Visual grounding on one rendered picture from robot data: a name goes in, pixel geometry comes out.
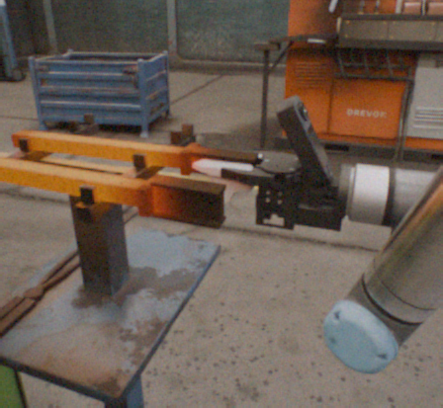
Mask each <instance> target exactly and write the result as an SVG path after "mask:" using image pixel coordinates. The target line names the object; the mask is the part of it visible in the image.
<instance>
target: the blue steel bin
mask: <svg viewBox="0 0 443 408"><path fill-rule="evenodd" d="M29 69H30V75H31V79H32V85H33V90H34V95H35V100H36V106H37V110H38V111H37V116H38V121H39V129H38V130H48V129H49V127H48V126H47V125H46V122H45V121H58V122H67V120H69V119H75V120H79V122H84V120H83V115H84V114H91V115H94V121H95V122H98V123H106V124H123V125H139V126H141V133H140V135H139V137H148V136H149V135H150V134H149V131H148V125H149V124H150V123H151V122H153V121H154V120H155V119H157V117H158V116H160V115H161V114H162V113H163V112H165V115H164V117H165V118H166V119H171V118H172V117H173V116H172V114H171V108H170V88H169V68H168V51H167V50H163V51H162V53H132V52H126V53H94V52H73V51H72V50H71V49H69V50H68V51H67V54H65V55H63V56H49V57H44V58H41V59H34V58H33V57H29Z"/></svg>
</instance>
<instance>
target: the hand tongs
mask: <svg viewBox="0 0 443 408"><path fill-rule="evenodd" d="M132 207H133V206H132V205H126V206H125V207H124V208H123V214H124V213H126V212H127V211H128V210H129V209H130V208H132ZM137 214H138V207H137V208H136V209H135V210H134V211H133V212H132V213H131V214H129V215H128V216H127V217H125V218H124V225H125V224H126V223H127V222H128V221H130V220H131V219H132V218H133V217H135V216H136V215H137ZM76 255H77V248H74V249H73V250H72V251H71V252H70V253H68V254H67V255H66V256H65V257H64V258H63V259H62V260H61V261H60V262H59V263H56V264H55V265H54V266H53V267H52V268H51V269H50V270H49V272H48V273H47V274H46V275H45V276H44V277H43V278H42V279H41V280H40V281H39V283H38V285H37V286H34V287H30V288H28V289H27V290H25V291H24V293H23V297H21V296H17V295H15V296H14V297H13V298H12V299H11V300H10V301H9V302H8V303H7V304H4V305H3V306H2V307H0V339H1V337H2V336H4V335H5V334H6V333H8V332H9V331H10V330H11V329H12V328H14V326H15V325H16V324H17V323H18V322H19V321H20V320H23V319H24V318H25V317H26V316H27V314H28V313H29V312H30V311H31V310H33V309H34V308H35V307H36V306H37V304H36V302H38V301H39V300H40V299H41V298H42V297H43V295H44V291H46V290H48V289H49V288H51V287H52V286H53V285H55V284H56V283H58V282H59V281H61V280H62V279H64V278H65V277H66V276H68V275H69V274H70V273H72V272H73V271H74V270H75V269H76V268H77V267H78V266H79V259H77V261H76V262H74V263H73V264H71V265H70V266H68V267H67V268H66V269H64V270H63V272H61V273H60V274H59V275H57V276H56V277H54V278H52V277H53V276H54V275H55V274H56V273H57V272H58V271H59V270H60V269H61V268H62V267H63V265H64V264H66V263H68V262H69V261H70V260H71V259H72V258H73V257H75V256H76Z"/></svg>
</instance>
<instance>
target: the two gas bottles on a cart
mask: <svg viewBox="0 0 443 408"><path fill-rule="evenodd" d="M26 77H27V75H25V74H23V70H22V69H21V68H20V67H19V66H17V64H16V54H15V50H14V46H13V38H12V35H11V32H10V27H9V23H8V18H7V8H6V4H5V1H4V0H0V79H3V80H5V79H14V81H17V82H19V81H21V80H22V79H26Z"/></svg>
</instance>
